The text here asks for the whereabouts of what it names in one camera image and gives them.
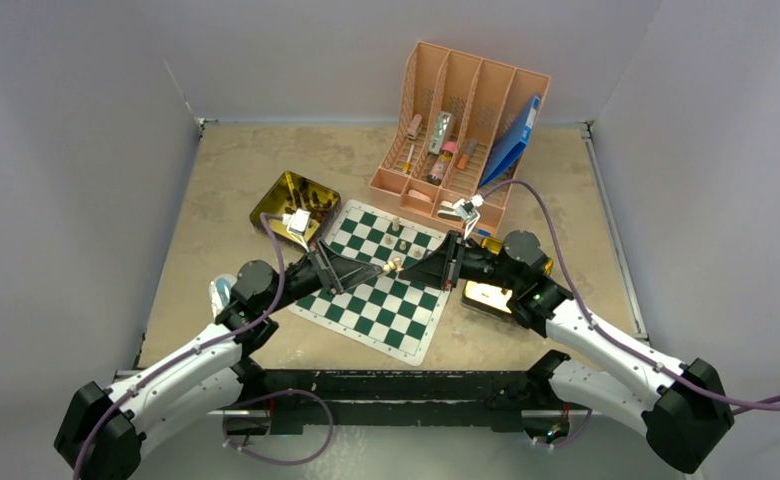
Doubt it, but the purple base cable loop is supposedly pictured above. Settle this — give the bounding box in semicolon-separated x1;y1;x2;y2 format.
220;387;335;465

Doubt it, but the green white chess board mat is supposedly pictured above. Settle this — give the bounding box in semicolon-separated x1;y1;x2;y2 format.
288;200;461;366

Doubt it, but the blue folder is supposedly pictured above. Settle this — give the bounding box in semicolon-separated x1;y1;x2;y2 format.
478;94;542;188

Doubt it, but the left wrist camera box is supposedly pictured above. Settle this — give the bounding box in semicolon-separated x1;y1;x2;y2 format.
282;208;311;250

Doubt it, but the pink capped bottle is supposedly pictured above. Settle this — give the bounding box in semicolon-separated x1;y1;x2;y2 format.
426;141;457;185

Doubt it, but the white blue round disc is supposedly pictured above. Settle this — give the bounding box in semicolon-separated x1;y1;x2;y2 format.
208;274;237;318

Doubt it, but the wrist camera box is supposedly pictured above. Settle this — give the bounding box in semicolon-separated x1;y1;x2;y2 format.
282;208;311;250
452;194;484;240

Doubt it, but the grey box in organizer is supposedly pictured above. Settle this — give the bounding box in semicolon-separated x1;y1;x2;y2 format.
427;111;456;155

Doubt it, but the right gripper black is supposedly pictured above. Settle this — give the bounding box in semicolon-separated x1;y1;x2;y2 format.
400;231;521;292

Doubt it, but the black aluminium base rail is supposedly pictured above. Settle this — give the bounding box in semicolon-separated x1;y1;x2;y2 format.
223;360;579;434

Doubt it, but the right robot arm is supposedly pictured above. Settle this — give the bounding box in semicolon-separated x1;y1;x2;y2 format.
399;231;734;474

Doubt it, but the gold tin with dark pieces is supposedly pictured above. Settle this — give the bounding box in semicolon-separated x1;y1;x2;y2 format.
249;171;342;243

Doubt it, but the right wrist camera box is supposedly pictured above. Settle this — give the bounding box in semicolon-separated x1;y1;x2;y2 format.
452;194;484;240

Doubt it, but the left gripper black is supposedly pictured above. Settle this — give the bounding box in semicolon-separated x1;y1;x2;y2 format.
262;238;381;315

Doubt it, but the white bishop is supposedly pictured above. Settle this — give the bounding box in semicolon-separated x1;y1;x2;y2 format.
382;257;403;274

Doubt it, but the gold tin with white pieces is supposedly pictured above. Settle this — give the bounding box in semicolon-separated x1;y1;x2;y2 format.
461;237;554;320

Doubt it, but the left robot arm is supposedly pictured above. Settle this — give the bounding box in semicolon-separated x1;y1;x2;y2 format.
54;241;389;479

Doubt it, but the white stapler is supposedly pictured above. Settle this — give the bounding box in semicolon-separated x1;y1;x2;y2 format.
436;201;463;221

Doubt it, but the pink desk organizer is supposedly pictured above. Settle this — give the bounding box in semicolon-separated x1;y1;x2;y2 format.
370;41;551;236

